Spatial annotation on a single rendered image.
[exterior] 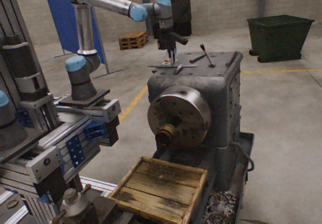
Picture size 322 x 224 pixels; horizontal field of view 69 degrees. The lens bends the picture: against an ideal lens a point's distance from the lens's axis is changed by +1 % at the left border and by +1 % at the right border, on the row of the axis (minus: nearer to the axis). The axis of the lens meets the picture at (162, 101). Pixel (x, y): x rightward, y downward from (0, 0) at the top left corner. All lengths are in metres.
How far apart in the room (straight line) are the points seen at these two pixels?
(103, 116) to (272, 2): 10.16
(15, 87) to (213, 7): 10.09
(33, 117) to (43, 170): 0.35
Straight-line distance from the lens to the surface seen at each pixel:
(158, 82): 1.28
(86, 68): 1.43
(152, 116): 1.19
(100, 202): 0.93
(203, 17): 11.05
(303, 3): 11.30
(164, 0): 1.30
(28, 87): 1.32
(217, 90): 1.17
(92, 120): 1.46
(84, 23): 1.47
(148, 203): 1.05
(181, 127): 1.07
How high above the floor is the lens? 1.66
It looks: 25 degrees down
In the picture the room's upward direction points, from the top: 8 degrees counter-clockwise
